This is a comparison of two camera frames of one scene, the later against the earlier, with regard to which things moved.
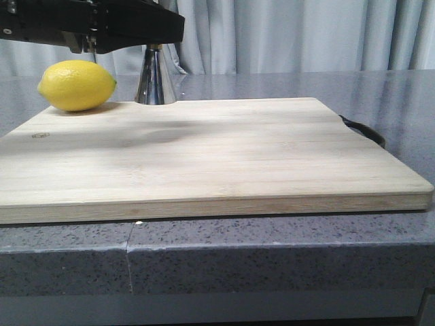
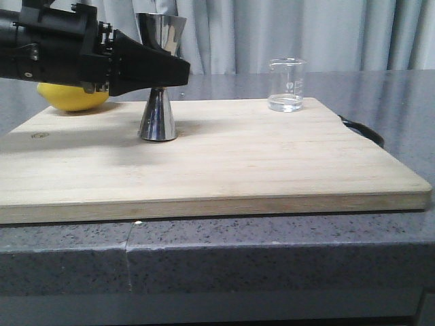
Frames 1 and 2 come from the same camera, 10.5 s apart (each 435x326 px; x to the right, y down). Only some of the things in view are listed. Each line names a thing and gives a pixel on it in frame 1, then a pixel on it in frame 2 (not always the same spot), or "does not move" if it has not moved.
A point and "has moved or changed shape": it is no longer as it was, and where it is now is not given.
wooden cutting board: [196, 158] does not move
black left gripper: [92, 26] -> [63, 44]
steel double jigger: [155, 85] has moved or changed shape
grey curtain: [224, 37] does not move
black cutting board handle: [366, 130] does not move
